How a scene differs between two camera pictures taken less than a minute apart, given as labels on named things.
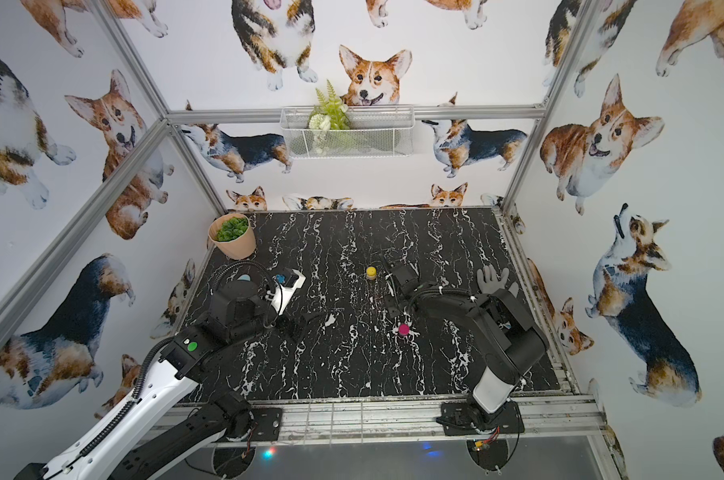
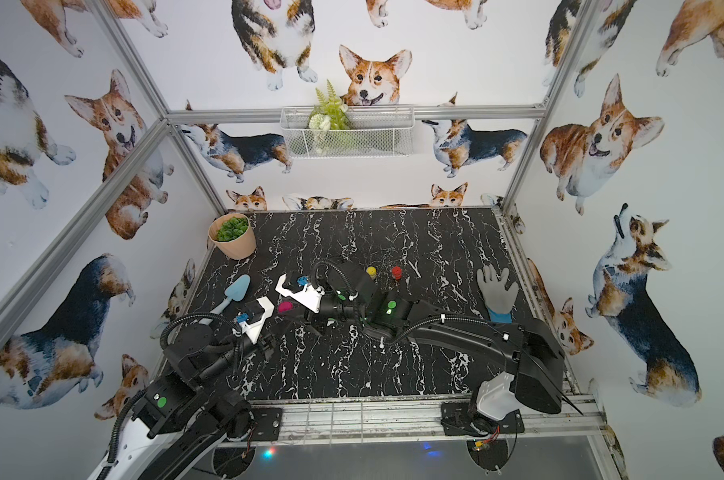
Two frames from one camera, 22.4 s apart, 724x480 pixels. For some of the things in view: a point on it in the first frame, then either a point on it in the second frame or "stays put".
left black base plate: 268,424 stays put
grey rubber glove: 487,282 stays put
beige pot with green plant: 233,235 stays put
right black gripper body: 393,303 -> 332,312
